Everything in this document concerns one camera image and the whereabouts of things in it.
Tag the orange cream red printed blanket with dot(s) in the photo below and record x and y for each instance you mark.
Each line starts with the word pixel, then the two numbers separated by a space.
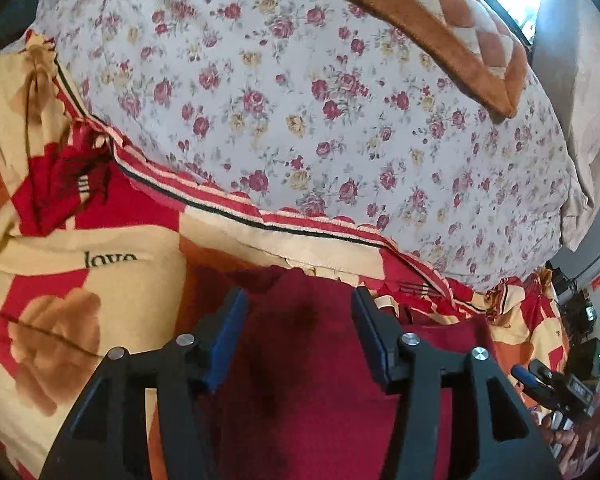
pixel 55 240

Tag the maroon sweater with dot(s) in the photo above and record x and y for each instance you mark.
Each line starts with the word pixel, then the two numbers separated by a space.
pixel 305 360

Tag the plain beige cloth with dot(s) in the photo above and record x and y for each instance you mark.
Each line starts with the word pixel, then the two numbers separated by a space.
pixel 580 110

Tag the person's right hand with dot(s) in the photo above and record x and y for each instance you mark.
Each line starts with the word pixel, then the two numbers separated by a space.
pixel 562 440

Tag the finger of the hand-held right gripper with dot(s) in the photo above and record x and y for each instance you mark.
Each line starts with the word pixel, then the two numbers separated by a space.
pixel 522 375
pixel 540 370

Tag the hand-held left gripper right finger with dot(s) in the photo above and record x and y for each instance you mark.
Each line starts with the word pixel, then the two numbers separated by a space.
pixel 375 340

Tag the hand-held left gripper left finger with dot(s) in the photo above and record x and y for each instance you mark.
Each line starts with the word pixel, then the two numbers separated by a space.
pixel 225 340

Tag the floral bed sheet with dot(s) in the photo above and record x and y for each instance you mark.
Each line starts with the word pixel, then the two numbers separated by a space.
pixel 280 85

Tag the brown quilted cushion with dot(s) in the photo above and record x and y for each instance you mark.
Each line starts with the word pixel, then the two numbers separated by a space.
pixel 430 25

